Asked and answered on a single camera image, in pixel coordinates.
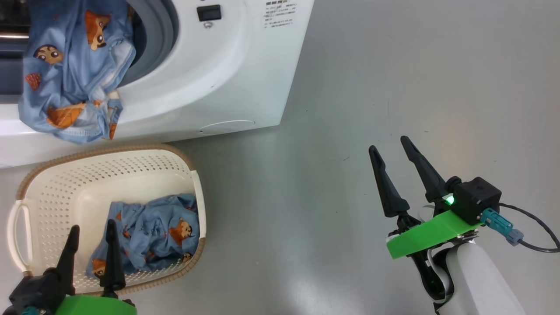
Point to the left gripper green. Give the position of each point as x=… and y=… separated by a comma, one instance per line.
x=96, y=306

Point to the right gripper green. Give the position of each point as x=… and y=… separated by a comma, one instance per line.
x=428, y=238

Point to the blue cartoon print garment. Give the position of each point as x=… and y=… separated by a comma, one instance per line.
x=153, y=236
x=70, y=87

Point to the white front-load washing machine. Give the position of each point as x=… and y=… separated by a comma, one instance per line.
x=218, y=87

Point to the cream perforated laundry basket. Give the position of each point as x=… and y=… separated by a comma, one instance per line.
x=100, y=175

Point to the round white filter cover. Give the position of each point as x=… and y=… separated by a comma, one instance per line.
x=227, y=127

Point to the small printed warning label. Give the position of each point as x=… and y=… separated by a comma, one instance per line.
x=280, y=13

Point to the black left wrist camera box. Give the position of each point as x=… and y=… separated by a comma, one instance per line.
x=37, y=288

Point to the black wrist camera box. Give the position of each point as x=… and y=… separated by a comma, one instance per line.
x=477, y=197
x=37, y=288

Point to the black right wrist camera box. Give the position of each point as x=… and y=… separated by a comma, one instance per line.
x=477, y=197

